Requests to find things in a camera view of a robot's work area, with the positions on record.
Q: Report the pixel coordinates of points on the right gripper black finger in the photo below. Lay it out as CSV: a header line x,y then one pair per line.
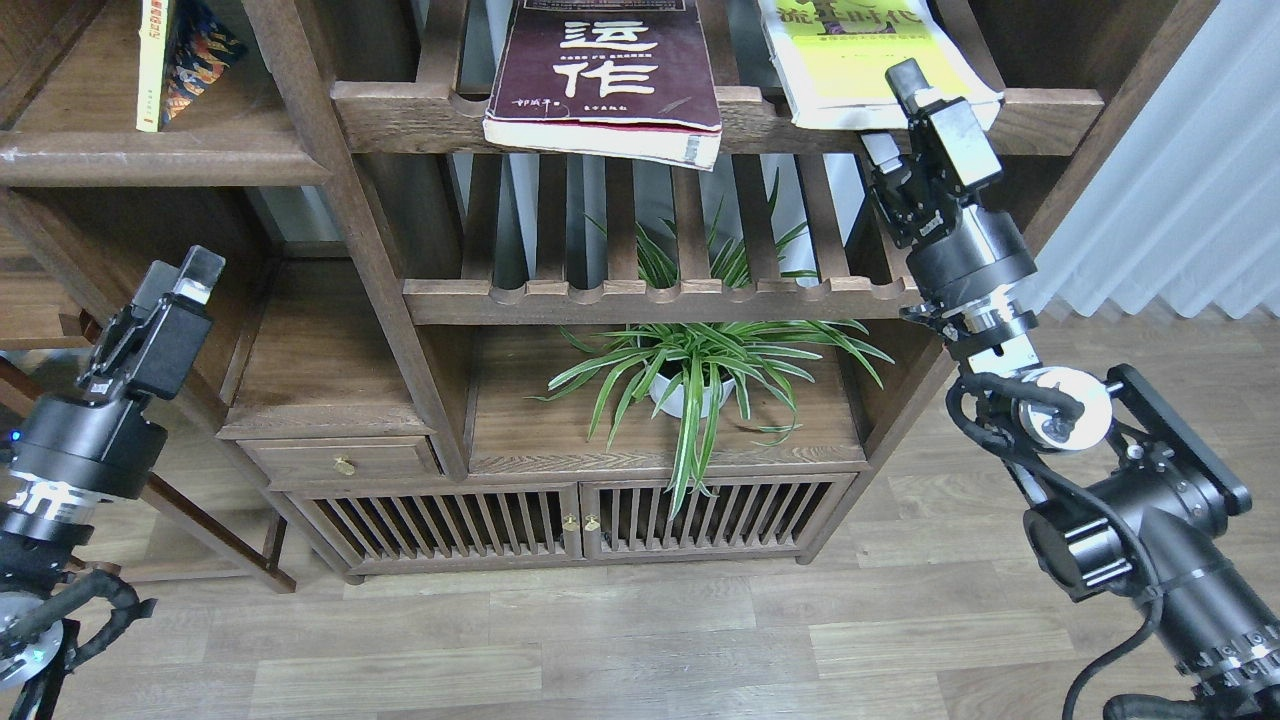
x,y
911,189

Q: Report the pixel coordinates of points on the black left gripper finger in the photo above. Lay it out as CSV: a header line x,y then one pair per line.
x,y
150,345

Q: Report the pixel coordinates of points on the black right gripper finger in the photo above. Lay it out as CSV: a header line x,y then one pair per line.
x,y
945,134

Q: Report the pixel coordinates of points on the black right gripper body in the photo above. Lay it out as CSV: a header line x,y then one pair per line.
x,y
984,251

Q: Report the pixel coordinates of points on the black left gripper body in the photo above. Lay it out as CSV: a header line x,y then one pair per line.
x,y
108,448

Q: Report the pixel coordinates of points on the yellow green book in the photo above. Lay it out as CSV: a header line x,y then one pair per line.
x,y
831,57

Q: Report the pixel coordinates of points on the colourful cover paperback book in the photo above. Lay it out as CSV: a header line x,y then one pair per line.
x,y
184,48

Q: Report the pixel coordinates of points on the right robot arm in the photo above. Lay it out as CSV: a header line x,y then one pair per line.
x,y
1122,495

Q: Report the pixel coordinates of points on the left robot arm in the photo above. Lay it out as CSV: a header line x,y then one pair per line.
x,y
54,620

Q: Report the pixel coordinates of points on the white curtain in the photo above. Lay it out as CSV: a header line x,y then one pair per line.
x,y
1184,216

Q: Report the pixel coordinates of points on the green spider plant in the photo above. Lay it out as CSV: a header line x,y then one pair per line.
x,y
765,353

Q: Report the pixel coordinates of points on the white plant pot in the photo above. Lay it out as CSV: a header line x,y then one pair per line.
x,y
667,392

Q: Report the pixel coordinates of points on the dark wooden bookshelf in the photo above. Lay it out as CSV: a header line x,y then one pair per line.
x,y
367,311

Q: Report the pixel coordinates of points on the maroon book white characters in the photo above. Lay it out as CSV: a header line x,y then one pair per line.
x,y
626,79

